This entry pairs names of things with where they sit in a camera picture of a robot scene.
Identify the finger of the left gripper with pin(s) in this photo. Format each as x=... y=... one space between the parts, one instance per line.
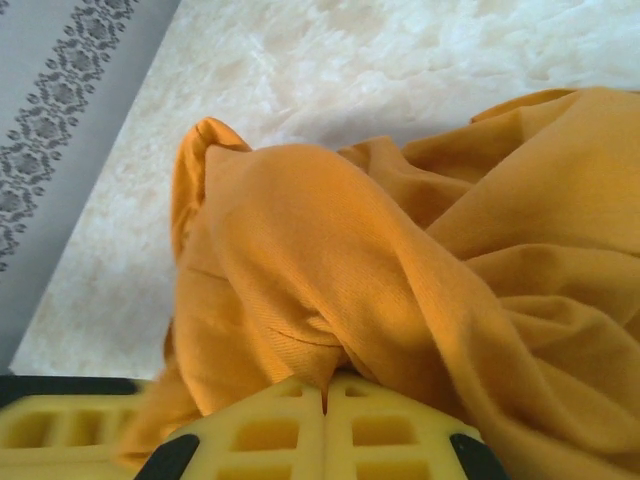
x=60 y=450

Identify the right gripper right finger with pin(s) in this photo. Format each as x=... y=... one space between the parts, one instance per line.
x=370 y=455

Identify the orange t-shirt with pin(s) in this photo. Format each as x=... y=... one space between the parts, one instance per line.
x=350 y=250

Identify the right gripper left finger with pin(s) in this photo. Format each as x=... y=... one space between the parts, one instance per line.
x=280 y=450

